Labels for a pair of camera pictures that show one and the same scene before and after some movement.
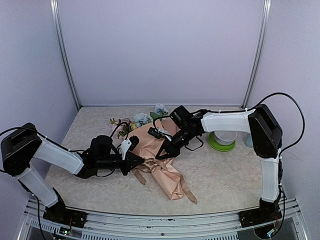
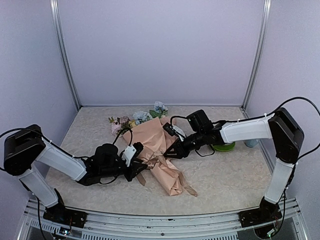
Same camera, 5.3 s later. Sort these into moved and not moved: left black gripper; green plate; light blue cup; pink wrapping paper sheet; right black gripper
Moved: left black gripper; pink wrapping paper sheet; right black gripper
Not moved: green plate; light blue cup
